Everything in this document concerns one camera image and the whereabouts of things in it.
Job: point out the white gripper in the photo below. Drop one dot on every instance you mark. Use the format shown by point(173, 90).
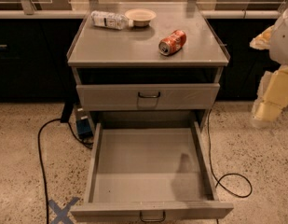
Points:
point(282, 46)

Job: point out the red coke can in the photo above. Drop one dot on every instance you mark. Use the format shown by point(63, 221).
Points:
point(172, 43)

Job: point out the closed grey upper drawer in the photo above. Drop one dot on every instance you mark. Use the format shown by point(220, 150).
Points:
point(147, 96)

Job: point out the grey drawer cabinet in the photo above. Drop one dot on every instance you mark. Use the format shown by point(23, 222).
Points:
point(101, 56)

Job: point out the open grey middle drawer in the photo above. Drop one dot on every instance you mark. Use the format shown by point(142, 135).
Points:
point(149, 175)

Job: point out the beige paper bowl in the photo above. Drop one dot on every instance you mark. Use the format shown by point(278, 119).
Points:
point(141, 17)

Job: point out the clear plastic water bottle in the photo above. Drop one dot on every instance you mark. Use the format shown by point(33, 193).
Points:
point(110, 20)

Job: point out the blue power box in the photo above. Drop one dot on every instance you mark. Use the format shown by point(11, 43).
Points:
point(82, 123)

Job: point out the long counter with dark cabinets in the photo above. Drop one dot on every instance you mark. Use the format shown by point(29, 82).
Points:
point(33, 66)

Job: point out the blue tape cross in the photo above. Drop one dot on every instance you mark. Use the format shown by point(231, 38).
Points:
point(62, 213)

